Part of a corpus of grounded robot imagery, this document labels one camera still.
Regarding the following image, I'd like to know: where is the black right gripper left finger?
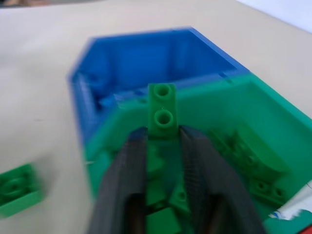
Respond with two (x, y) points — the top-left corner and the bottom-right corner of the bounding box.
(86, 126), (149, 234)

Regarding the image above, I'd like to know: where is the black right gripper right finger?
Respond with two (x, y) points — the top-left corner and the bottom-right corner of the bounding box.
(179, 125), (266, 234)

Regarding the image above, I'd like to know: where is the green two-stud block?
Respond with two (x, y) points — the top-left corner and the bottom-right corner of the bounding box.
(147, 83), (179, 140)

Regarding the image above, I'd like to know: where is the green sloped block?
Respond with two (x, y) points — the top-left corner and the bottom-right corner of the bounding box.
(168, 181), (191, 215)

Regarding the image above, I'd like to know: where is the green arched block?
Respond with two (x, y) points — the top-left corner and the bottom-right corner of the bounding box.
(209, 129), (290, 175)

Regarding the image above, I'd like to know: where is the green studded block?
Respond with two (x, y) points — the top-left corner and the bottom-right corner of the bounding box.
(248, 176), (286, 205)

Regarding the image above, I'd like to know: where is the green plastic bin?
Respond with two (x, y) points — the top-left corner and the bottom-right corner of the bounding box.
(84, 73), (312, 234)

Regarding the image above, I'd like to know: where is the white printed paper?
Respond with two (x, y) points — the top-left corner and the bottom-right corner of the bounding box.
(268, 180), (312, 221)

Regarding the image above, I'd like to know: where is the green square block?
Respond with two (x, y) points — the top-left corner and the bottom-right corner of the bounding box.
(0, 163), (46, 217)

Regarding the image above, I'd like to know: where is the blue plastic bin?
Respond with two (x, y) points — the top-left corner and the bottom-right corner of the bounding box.
(65, 26), (252, 147)

